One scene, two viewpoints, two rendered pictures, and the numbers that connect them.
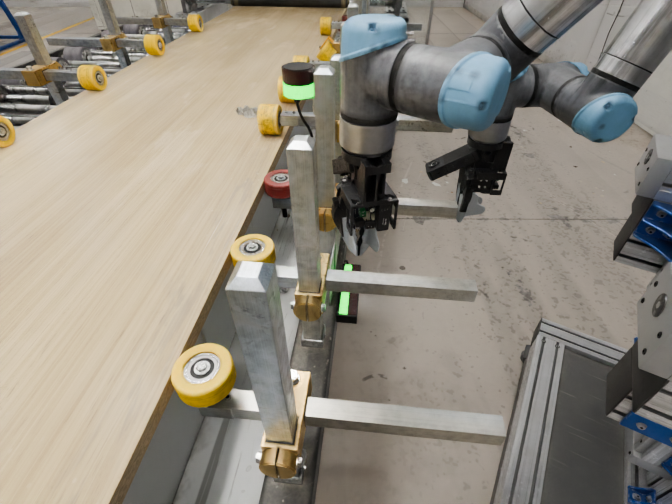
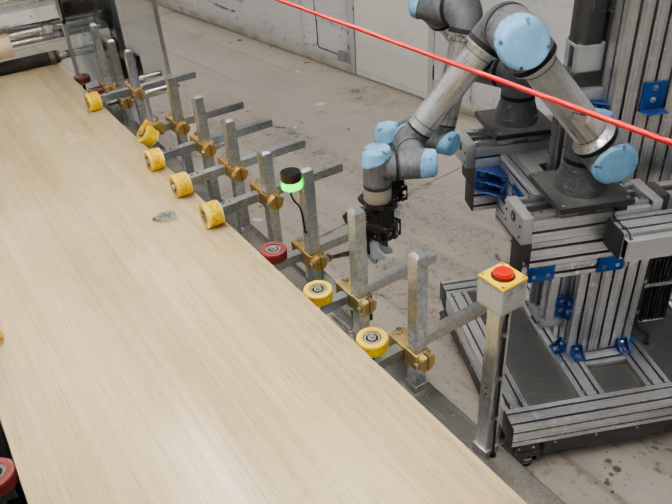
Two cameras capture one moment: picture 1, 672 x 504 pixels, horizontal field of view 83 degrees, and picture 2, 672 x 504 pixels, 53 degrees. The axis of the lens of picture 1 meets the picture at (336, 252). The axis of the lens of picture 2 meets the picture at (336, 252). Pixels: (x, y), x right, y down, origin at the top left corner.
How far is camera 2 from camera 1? 138 cm
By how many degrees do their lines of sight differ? 30
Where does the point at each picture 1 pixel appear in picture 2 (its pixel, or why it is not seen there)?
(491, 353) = not seen: hidden behind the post
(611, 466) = (535, 343)
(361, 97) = (382, 180)
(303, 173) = (361, 224)
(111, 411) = (357, 370)
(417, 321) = not seen: hidden behind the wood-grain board
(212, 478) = not seen: hidden behind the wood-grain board
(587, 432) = (513, 334)
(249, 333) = (420, 279)
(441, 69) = (417, 160)
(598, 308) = (464, 260)
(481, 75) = (432, 158)
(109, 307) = (289, 350)
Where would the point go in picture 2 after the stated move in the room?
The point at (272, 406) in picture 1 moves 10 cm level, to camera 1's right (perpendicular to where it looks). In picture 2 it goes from (422, 322) to (449, 304)
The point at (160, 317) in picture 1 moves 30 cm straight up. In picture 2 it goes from (321, 337) to (312, 237)
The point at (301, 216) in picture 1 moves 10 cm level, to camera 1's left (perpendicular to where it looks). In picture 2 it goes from (360, 248) to (331, 263)
